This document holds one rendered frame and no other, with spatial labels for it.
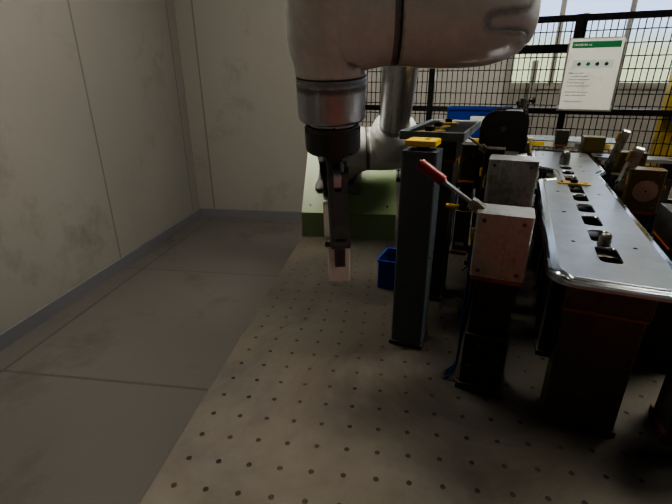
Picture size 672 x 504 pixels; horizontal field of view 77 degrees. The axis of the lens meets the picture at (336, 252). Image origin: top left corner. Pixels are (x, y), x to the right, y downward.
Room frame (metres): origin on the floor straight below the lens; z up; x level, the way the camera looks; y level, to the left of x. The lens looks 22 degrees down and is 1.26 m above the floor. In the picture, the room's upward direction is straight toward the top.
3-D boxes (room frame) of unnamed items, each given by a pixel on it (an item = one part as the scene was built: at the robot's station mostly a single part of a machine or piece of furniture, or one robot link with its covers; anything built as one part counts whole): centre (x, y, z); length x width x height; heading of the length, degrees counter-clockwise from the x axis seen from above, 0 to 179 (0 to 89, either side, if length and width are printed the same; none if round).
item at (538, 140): (2.08, -0.83, 1.02); 0.90 x 0.22 x 0.03; 67
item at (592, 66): (2.07, -1.16, 1.30); 0.23 x 0.02 x 0.31; 67
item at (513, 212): (0.70, -0.28, 0.88); 0.12 x 0.07 x 0.36; 67
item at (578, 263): (1.15, -0.67, 1.00); 1.38 x 0.22 x 0.02; 157
